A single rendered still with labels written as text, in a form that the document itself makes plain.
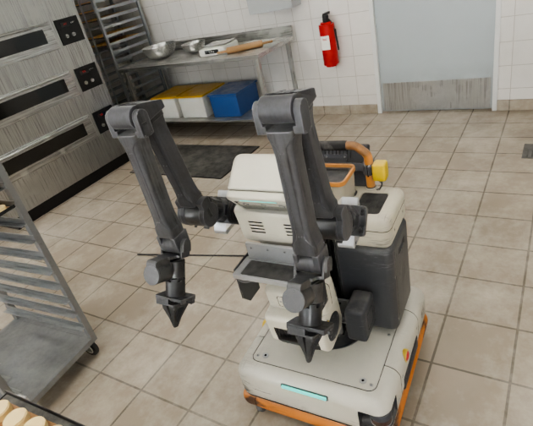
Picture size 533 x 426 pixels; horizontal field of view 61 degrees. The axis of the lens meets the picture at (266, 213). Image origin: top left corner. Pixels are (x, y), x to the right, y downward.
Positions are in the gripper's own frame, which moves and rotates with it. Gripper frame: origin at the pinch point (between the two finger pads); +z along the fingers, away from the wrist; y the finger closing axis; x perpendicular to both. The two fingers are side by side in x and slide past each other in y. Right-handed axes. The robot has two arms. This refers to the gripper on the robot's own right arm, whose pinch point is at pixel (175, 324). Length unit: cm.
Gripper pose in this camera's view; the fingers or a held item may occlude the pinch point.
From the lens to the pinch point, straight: 139.6
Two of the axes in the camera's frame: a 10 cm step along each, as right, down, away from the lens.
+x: 4.9, -1.1, 8.6
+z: -0.1, 9.9, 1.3
